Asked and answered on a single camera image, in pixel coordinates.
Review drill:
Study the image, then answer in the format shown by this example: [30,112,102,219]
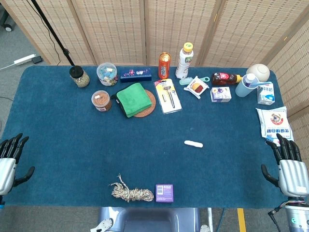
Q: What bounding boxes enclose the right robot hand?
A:
[261,133,309,198]

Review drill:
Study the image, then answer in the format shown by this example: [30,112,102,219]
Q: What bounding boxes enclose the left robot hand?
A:
[0,132,35,196]

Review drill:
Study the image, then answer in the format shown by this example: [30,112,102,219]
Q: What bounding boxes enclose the small white tube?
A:
[184,140,204,148]

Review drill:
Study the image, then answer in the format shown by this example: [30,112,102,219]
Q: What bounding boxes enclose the white sugar bag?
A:
[255,106,296,147]

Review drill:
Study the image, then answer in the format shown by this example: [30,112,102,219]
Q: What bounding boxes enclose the blue table mat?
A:
[0,65,307,209]

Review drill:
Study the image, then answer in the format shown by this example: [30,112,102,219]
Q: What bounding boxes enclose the white blue milk carton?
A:
[256,81,276,105]

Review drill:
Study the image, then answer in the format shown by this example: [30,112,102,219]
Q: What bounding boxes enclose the light blue cup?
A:
[235,73,260,98]

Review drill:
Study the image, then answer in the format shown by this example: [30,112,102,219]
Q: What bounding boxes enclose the small white bottle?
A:
[243,73,256,87]

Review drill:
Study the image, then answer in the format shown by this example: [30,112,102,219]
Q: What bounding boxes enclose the purple white carton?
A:
[210,87,232,103]

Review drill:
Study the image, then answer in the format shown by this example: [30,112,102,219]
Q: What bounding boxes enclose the beige bowl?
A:
[246,63,270,82]

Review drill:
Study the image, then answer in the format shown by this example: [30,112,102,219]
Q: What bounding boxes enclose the white power strip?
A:
[14,54,37,66]

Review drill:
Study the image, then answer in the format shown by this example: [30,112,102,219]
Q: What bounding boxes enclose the clear jar rubber bands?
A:
[91,90,112,112]

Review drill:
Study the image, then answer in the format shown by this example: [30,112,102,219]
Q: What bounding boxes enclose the brown sauce bottle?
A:
[211,72,243,86]

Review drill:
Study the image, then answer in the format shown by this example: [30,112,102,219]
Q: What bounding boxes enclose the glass jar black lid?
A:
[69,65,91,88]

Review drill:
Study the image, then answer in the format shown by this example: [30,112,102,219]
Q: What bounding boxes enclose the purple wrapped box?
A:
[155,184,174,203]

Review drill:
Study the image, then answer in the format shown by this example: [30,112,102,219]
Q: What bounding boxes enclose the black pouch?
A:
[110,93,128,118]

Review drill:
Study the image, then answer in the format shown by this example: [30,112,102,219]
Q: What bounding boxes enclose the white snack packet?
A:
[183,75,210,100]

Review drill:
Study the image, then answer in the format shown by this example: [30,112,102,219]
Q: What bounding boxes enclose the clear jar of clips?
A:
[96,62,119,87]

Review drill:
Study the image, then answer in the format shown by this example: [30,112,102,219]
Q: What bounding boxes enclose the teal small brush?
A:
[179,76,194,86]

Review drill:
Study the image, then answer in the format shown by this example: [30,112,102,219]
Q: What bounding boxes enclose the black tripod pole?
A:
[30,0,75,66]

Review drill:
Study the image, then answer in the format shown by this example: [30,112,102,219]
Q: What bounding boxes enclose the black chair caster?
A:
[0,4,14,32]

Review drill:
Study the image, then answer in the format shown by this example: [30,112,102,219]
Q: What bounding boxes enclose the green folded towel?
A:
[116,82,153,118]

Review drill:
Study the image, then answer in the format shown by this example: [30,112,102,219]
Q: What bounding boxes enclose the razor blister pack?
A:
[154,78,183,115]

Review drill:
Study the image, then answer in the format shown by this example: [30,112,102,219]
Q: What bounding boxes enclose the grey robot torso base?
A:
[90,206,211,232]

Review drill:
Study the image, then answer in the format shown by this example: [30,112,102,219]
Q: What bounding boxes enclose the white bottle yellow cap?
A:
[175,42,195,79]

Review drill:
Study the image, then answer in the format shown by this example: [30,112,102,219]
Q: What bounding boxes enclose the dark blue rectangular box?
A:
[120,67,153,83]

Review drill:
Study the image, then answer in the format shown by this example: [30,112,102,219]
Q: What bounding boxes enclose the round woven coaster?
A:
[133,89,157,118]

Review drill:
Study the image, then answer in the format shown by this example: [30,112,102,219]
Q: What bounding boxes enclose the orange drink can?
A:
[158,52,171,80]

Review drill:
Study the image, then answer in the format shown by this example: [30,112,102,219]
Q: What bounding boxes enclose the woven folding screen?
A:
[0,0,309,116]

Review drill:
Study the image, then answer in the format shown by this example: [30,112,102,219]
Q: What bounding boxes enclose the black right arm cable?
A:
[267,204,288,232]

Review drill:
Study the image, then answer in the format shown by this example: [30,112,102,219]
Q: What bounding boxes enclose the braided rope bundle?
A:
[109,174,155,203]

